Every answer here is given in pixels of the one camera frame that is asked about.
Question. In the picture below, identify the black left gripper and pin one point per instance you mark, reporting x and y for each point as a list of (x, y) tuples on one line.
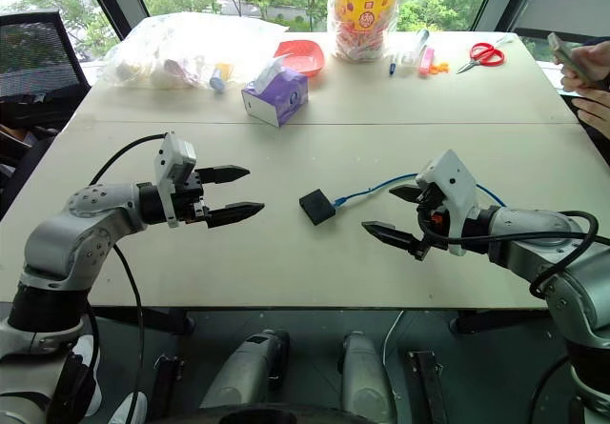
[(189, 200)]

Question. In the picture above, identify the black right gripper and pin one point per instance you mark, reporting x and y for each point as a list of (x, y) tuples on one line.
[(434, 224)]

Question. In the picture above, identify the grey smartphone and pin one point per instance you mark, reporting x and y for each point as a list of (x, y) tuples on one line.
[(562, 52)]

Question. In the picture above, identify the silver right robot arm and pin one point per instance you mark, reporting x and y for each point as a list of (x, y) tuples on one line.
[(529, 233)]

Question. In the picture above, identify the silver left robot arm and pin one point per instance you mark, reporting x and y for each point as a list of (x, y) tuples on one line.
[(62, 243)]

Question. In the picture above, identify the black adapter box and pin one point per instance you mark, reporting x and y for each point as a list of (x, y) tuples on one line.
[(317, 206)]

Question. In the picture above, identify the bare person's hand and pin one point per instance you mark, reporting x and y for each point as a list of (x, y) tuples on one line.
[(593, 64), (598, 116)]

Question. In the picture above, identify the purple tissue box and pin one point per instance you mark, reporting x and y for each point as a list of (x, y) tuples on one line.
[(278, 95)]

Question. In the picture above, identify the blue yellow glue bottle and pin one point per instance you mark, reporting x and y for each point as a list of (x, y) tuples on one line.
[(220, 77)]

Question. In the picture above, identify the blue pen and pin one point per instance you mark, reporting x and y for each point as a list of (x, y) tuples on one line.
[(393, 66)]

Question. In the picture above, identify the small orange plastic pieces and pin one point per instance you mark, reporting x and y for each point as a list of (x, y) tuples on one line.
[(439, 67)]

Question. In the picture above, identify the clear plastic bag of items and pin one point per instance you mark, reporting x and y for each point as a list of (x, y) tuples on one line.
[(176, 50)]

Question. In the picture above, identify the red plastic bowl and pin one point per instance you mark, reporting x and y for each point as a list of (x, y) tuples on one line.
[(301, 54)]

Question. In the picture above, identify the silver rounded robot leg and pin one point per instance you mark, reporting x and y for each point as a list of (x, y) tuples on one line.
[(362, 376), (243, 371)]

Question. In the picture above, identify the clear plastic syringe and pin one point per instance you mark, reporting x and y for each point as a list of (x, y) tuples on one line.
[(418, 43)]

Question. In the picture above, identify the candy jar with orange lid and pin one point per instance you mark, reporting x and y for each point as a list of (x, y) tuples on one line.
[(364, 14)]

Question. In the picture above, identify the black mesh office chair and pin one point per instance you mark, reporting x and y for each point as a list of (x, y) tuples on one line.
[(33, 57)]

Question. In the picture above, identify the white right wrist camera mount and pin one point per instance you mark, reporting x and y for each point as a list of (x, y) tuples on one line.
[(455, 181)]

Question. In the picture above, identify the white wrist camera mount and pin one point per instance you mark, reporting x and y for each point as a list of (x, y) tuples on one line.
[(172, 157), (455, 181)]

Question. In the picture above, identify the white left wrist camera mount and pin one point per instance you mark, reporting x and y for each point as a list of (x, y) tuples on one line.
[(172, 157)]

